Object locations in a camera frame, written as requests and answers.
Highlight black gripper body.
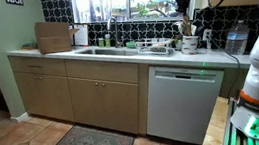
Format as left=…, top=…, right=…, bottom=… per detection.
left=174, top=0, right=196, bottom=14

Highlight slotted wooden spoon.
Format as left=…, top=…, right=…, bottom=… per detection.
left=180, top=11, right=195, bottom=38

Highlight white crock with red peppers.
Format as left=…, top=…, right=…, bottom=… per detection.
left=179, top=33, right=202, bottom=56

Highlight large clear water bottle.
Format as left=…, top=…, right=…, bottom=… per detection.
left=221, top=19, right=253, bottom=58

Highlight green sponge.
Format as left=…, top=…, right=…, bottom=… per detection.
left=125, top=40, right=137, bottom=50

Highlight chrome kitchen faucet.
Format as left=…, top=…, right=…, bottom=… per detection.
left=105, top=15, right=124, bottom=50

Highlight kitchen window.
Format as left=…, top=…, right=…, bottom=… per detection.
left=71, top=0, right=184, bottom=33

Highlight green soap bottle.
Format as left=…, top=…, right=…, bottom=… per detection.
left=103, top=33, right=113, bottom=48

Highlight stainless steel sink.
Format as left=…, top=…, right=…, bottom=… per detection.
left=75, top=40, right=141, bottom=63

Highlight white dishwasher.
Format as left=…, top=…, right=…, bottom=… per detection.
left=138, top=56, right=234, bottom=145

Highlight white framed card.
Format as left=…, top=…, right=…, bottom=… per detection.
left=72, top=22, right=92, bottom=48

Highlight light wooden base cabinets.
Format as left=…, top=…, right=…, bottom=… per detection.
left=7, top=38, right=159, bottom=145

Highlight light wooden board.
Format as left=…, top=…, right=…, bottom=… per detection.
left=193, top=95, right=236, bottom=145

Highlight brown cardboard box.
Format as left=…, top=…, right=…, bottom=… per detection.
left=32, top=17, right=83, bottom=56

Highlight flat green tray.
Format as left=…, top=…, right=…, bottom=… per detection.
left=18, top=42, right=39, bottom=53

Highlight white wall power outlet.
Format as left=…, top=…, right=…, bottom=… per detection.
left=201, top=27, right=215, bottom=50

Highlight metal wire dish rack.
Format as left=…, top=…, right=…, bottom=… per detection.
left=134, top=36, right=176, bottom=60

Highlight black power cord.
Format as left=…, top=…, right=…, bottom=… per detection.
left=210, top=43, right=247, bottom=100

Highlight black white wall art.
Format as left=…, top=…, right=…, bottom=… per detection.
left=4, top=0, right=25, bottom=8

